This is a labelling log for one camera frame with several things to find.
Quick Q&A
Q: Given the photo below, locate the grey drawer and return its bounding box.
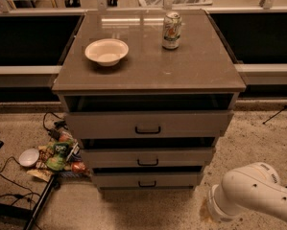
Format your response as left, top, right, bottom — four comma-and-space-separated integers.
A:
92, 172, 203, 189
65, 110, 233, 139
81, 148, 214, 169

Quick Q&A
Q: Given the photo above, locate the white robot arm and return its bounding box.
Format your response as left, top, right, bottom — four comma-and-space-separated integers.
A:
207, 162, 287, 222

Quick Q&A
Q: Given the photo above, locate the grey three-drawer cabinet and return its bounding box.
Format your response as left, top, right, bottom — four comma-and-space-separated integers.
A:
53, 11, 245, 176

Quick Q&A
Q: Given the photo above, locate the white paper bowl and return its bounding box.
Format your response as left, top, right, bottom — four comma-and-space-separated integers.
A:
84, 38, 129, 66

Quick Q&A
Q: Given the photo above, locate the green white soda can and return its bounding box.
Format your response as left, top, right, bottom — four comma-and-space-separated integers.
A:
162, 11, 181, 50

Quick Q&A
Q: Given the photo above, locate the green chip bag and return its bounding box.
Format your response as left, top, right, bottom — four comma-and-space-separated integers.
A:
46, 142, 71, 172

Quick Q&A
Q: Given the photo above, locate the small white floor bowl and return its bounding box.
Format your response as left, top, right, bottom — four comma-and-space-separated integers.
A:
18, 149, 39, 168

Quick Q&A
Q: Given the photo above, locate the black stand base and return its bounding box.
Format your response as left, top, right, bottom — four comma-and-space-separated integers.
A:
0, 175, 60, 230

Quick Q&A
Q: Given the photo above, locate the black floor cable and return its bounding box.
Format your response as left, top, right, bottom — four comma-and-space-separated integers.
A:
0, 156, 43, 209

